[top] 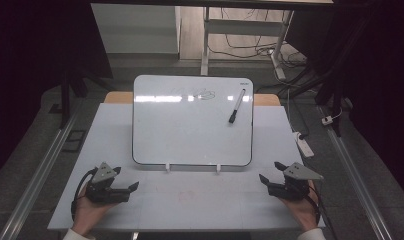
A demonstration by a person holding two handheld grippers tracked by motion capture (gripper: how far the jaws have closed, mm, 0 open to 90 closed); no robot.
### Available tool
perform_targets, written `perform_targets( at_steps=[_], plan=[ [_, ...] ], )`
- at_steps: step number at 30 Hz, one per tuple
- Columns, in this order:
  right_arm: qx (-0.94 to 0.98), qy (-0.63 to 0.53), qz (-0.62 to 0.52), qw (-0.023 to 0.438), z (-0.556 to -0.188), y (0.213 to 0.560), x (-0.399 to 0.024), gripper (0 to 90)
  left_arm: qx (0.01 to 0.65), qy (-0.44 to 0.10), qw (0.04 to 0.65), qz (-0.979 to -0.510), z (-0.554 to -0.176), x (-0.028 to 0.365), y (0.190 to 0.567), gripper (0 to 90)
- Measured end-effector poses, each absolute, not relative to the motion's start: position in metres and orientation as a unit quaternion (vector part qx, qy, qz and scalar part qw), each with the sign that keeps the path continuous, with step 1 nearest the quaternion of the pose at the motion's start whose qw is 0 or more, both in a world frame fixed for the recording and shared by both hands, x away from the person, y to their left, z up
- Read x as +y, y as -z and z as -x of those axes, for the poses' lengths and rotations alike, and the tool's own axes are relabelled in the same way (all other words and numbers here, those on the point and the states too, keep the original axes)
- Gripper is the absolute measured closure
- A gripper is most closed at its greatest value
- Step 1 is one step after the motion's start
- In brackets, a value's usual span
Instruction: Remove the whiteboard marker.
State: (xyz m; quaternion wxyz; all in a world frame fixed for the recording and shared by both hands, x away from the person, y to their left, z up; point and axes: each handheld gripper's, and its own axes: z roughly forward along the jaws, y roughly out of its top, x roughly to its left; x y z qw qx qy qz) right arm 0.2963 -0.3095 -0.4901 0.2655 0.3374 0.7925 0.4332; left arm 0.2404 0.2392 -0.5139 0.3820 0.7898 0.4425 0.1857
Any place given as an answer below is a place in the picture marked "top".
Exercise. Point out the white power strip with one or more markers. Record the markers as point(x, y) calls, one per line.
point(304, 145)

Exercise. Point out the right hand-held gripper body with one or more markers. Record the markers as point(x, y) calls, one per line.
point(291, 190)

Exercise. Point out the dark curtain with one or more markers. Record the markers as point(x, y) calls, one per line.
point(30, 66)
point(383, 83)

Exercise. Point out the white marker pen black cap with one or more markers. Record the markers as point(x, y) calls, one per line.
point(237, 106)

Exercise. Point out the white partition panel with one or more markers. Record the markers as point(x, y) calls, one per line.
point(133, 30)

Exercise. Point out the white whiteboard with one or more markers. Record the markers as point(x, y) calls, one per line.
point(190, 133)

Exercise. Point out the black floor frame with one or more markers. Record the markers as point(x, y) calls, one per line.
point(74, 140)

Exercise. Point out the small white adapter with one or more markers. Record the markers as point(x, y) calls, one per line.
point(327, 120)

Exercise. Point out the black metal stand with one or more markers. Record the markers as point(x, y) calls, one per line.
point(66, 100)
point(333, 90)

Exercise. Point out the aluminium floor rail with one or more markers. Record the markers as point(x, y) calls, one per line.
point(356, 180)
point(36, 180)

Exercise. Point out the white whiteboard support clip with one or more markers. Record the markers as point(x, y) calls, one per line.
point(218, 168)
point(167, 167)

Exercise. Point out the wooden table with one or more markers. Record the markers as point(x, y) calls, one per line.
point(118, 98)

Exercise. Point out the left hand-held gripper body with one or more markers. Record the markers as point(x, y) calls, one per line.
point(105, 193)

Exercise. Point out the person's right hand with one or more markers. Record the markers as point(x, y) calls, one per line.
point(301, 213)

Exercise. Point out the white desk frame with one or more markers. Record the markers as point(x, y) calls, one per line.
point(243, 27)

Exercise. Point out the person's left hand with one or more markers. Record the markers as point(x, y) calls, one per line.
point(90, 213)

